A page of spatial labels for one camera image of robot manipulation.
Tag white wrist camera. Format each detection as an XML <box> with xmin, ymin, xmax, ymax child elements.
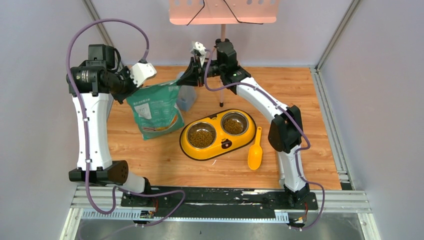
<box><xmin>129</xmin><ymin>62</ymin><xmax>157</xmax><ymax>88</ymax></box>
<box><xmin>190</xmin><ymin>41</ymin><xmax>207</xmax><ymax>67</ymax></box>

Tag pink music stand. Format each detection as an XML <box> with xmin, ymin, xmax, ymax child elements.
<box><xmin>169</xmin><ymin>0</ymin><xmax>279</xmax><ymax>95</ymax></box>

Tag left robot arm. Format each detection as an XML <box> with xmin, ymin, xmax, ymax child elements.
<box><xmin>68</xmin><ymin>44</ymin><xmax>157</xmax><ymax>207</ymax></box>

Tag yellow plastic scoop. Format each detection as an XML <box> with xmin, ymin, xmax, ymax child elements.
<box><xmin>247</xmin><ymin>126</ymin><xmax>263</xmax><ymax>171</ymax></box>

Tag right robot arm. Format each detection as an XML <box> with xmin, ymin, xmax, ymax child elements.
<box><xmin>177</xmin><ymin>39</ymin><xmax>310</xmax><ymax>209</ymax></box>

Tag blue wrapped package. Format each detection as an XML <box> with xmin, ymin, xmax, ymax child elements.
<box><xmin>176</xmin><ymin>85</ymin><xmax>197</xmax><ymax>112</ymax></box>

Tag green pet food bag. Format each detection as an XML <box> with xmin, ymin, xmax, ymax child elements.
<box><xmin>126</xmin><ymin>80</ymin><xmax>185</xmax><ymax>141</ymax></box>

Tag brown kibble in bowls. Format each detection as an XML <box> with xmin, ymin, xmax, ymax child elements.
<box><xmin>187</xmin><ymin>119</ymin><xmax>244</xmax><ymax>149</ymax></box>

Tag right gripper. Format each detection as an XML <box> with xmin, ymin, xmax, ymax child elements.
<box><xmin>178</xmin><ymin>54</ymin><xmax>227</xmax><ymax>87</ymax></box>

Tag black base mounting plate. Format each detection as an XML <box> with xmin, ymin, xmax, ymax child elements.
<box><xmin>120</xmin><ymin>186</ymin><xmax>319</xmax><ymax>217</ymax></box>

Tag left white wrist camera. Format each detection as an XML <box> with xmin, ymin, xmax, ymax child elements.
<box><xmin>129</xmin><ymin>62</ymin><xmax>157</xmax><ymax>88</ymax></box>

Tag slotted cable duct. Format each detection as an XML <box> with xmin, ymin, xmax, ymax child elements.
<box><xmin>80</xmin><ymin>208</ymin><xmax>289</xmax><ymax>224</ymax></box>

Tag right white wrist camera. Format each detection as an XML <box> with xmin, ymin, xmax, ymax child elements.
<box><xmin>190</xmin><ymin>41</ymin><xmax>207</xmax><ymax>67</ymax></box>

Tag yellow double pet bowl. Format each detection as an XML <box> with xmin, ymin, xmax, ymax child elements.
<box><xmin>179</xmin><ymin>108</ymin><xmax>257</xmax><ymax>161</ymax></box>

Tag grey metal tube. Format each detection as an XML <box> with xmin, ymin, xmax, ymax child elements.
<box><xmin>277</xmin><ymin>154</ymin><xmax>285</xmax><ymax>188</ymax></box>

